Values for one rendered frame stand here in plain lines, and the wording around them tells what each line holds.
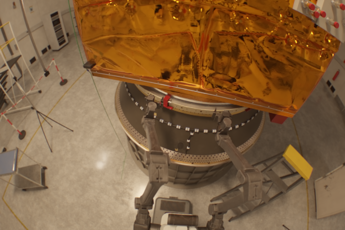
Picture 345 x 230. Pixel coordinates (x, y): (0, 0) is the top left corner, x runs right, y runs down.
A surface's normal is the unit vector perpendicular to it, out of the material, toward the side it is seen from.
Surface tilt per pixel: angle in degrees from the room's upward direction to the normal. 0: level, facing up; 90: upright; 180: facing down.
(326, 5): 90
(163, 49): 88
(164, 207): 0
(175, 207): 0
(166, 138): 62
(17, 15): 90
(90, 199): 0
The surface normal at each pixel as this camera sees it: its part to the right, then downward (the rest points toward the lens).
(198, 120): -0.10, 0.31
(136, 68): -0.20, 0.69
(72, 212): 0.04, -0.69
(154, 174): 0.36, -0.57
